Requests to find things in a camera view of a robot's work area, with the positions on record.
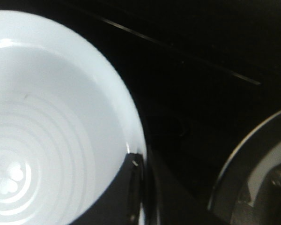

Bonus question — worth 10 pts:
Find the black glass gas cooktop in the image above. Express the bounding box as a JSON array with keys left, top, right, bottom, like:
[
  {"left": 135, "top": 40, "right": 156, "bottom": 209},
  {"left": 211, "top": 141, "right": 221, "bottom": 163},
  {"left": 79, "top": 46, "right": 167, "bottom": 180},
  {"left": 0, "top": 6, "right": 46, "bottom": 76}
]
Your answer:
[{"left": 49, "top": 0, "right": 281, "bottom": 225}]

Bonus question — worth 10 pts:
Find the right burner with black grate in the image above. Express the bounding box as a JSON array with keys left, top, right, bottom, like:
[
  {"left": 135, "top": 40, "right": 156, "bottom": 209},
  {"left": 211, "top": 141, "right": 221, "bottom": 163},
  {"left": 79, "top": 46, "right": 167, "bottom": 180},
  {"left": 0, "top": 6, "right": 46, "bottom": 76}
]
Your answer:
[{"left": 207, "top": 110, "right": 281, "bottom": 225}]

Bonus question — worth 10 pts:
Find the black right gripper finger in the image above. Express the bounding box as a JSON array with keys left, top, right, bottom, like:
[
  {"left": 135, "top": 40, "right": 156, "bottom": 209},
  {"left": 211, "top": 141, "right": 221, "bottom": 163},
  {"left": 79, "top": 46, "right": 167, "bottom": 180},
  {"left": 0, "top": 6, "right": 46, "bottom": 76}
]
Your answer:
[{"left": 84, "top": 153, "right": 143, "bottom": 225}]

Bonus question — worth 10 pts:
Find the light blue plate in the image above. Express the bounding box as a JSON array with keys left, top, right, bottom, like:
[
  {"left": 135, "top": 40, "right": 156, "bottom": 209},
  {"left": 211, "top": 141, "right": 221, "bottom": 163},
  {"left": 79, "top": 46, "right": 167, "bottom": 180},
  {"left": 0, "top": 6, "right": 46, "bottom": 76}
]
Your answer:
[{"left": 0, "top": 10, "right": 147, "bottom": 225}]

